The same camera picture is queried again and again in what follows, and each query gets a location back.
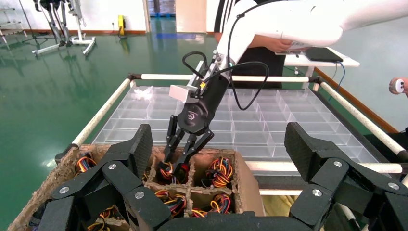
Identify clear plastic compartment tray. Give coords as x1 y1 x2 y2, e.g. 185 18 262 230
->
92 85 380 164

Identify crumpled clear plastic bag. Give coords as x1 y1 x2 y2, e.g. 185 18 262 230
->
133 87 154 100

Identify hand holding white controller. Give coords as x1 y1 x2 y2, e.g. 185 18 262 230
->
389 77 408 95

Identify grey motor with coloured wires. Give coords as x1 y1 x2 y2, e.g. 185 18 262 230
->
157 161 189 185

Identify short black looped cable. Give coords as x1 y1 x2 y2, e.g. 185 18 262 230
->
182 51 209 79

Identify yellow floor sign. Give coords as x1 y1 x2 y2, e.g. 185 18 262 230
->
117 15 126 36

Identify yellow cloth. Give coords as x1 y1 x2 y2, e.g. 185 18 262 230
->
263 195 299 218

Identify blue cable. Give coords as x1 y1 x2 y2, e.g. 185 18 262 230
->
328 62 347 103

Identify black humanoid robot legs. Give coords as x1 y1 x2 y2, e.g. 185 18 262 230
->
33 0 73 48

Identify white desk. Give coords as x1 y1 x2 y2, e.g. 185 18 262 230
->
275 47 361 80

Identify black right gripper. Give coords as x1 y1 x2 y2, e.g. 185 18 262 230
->
163 75 231 172

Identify person's right hand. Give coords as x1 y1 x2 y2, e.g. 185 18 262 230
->
272 38 293 53

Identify beige door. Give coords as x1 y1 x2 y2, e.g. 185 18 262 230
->
175 0 208 34

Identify black laptop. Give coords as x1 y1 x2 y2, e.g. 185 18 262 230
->
305 47 344 63

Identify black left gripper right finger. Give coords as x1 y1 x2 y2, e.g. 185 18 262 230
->
284 122 408 231

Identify cardboard box with pulp dividers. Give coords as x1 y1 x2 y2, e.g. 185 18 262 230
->
8 144 266 231

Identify metal shelf rack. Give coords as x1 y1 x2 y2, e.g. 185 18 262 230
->
0 8 27 50

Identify long black arm cable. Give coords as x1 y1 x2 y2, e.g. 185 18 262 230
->
204 0 281 111

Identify person's right forearm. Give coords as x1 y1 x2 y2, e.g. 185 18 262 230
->
247 34 281 52

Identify person in striped black shirt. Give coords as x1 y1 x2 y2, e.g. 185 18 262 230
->
214 0 286 89

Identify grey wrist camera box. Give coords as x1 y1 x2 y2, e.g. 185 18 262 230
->
168 83 197 103

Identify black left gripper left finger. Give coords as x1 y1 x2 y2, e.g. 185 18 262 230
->
38 123 173 231

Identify white mobile stand frame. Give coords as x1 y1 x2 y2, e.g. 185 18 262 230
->
32 0 97 57

